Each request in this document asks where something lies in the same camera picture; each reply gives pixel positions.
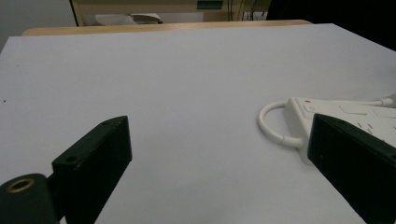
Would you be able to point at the grey cloth bundle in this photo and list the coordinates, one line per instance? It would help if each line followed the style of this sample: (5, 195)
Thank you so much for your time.
(124, 18)

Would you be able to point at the green box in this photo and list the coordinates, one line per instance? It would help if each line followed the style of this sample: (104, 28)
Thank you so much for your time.
(209, 4)

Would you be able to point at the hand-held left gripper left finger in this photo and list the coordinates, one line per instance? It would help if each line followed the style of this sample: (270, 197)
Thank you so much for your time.
(93, 161)

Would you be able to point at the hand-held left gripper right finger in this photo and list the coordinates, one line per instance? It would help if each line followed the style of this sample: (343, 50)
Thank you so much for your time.
(351, 158)

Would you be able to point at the white power strip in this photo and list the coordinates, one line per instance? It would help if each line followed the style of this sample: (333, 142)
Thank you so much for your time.
(342, 118)

